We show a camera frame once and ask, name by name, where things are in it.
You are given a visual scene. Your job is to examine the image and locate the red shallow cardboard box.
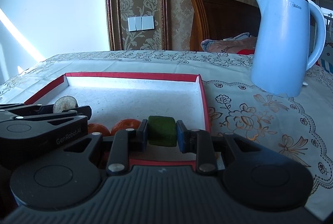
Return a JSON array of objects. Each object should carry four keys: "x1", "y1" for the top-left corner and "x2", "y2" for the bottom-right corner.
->
[{"x1": 23, "y1": 72, "x2": 212, "y2": 170}]

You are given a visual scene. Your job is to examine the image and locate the white wall switch panel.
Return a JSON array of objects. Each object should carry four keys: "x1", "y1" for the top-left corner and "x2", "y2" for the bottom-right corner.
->
[{"x1": 127, "y1": 15, "x2": 154, "y2": 31}]

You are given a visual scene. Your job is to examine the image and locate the striped cloth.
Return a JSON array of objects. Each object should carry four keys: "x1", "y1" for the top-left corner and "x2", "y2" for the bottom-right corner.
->
[{"x1": 316, "y1": 58, "x2": 333, "y2": 76}]

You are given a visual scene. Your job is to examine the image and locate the green cucumber block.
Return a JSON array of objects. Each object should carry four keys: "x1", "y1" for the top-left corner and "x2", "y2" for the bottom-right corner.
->
[{"x1": 147, "y1": 115, "x2": 178, "y2": 148}]

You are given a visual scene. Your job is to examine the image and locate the pink plush blanket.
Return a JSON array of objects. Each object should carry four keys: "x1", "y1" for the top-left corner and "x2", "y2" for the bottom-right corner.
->
[{"x1": 200, "y1": 33, "x2": 258, "y2": 54}]

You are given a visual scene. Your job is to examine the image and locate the sugarcane piece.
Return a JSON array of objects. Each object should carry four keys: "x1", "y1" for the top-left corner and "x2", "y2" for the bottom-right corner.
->
[{"x1": 53, "y1": 95, "x2": 79, "y2": 114}]

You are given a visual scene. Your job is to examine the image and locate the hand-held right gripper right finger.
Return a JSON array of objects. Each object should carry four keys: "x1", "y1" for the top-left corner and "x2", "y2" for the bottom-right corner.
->
[{"x1": 176, "y1": 120, "x2": 276, "y2": 174}]

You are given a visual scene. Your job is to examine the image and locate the light blue electric kettle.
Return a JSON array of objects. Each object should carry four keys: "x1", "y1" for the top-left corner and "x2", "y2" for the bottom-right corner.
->
[{"x1": 250, "y1": 0, "x2": 327, "y2": 98}]

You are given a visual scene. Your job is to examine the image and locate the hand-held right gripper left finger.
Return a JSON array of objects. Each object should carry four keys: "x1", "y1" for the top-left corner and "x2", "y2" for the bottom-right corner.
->
[{"x1": 56, "y1": 119, "x2": 149, "y2": 175}]

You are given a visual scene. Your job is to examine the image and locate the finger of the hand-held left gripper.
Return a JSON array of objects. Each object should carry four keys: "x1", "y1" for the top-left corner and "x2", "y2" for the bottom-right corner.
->
[
  {"x1": 14, "y1": 106, "x2": 92, "y2": 120},
  {"x1": 0, "y1": 104, "x2": 42, "y2": 116}
]

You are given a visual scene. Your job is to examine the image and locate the orange tangerine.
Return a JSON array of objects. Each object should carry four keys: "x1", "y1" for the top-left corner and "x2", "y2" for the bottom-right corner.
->
[
  {"x1": 87, "y1": 123, "x2": 112, "y2": 137},
  {"x1": 111, "y1": 119, "x2": 142, "y2": 136}
]

